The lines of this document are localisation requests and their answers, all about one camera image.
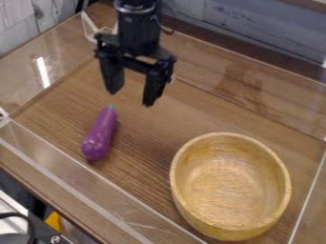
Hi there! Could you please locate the black and yellow device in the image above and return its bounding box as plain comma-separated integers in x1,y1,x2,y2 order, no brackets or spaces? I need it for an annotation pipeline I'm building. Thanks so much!
0,190,74,244

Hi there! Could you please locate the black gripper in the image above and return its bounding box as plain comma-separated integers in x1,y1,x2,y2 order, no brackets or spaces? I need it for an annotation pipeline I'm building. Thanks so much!
95,0,176,107

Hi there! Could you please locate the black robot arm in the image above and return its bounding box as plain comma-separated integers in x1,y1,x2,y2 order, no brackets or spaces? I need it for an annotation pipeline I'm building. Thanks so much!
95,0,176,107

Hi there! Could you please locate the black cable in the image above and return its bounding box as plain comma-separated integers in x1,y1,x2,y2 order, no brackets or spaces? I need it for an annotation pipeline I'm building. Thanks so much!
0,212,40,244

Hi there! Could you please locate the brown wooden bowl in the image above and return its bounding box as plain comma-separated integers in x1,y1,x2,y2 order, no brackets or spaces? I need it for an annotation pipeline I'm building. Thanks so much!
170,132,291,241

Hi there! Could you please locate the clear acrylic tray enclosure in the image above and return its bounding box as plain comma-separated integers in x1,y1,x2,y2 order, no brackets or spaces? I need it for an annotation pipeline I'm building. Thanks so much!
0,9,326,244

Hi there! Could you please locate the clear acrylic corner bracket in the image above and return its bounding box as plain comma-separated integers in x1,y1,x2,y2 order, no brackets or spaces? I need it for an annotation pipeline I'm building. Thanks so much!
80,12,119,43

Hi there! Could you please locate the purple toy eggplant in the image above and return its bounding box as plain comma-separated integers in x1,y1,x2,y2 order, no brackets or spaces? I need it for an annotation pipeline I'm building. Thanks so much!
82,105,118,161

